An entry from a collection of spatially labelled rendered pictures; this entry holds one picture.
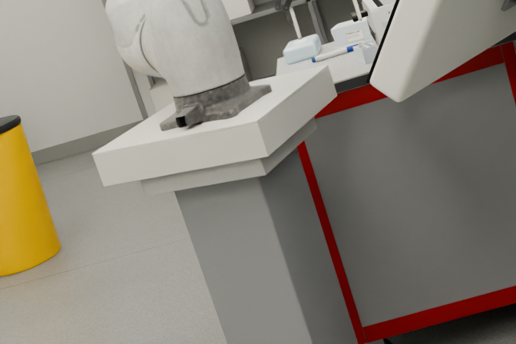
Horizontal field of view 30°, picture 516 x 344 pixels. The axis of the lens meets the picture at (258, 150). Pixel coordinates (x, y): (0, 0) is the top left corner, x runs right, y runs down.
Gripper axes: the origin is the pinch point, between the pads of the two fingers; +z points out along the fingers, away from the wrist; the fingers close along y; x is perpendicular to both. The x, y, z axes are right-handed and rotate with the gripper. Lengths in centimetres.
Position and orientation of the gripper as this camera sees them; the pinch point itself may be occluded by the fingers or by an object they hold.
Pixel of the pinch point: (329, 24)
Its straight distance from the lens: 211.9
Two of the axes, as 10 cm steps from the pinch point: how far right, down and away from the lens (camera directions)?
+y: 9.5, -2.8, -1.1
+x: 0.3, -2.5, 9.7
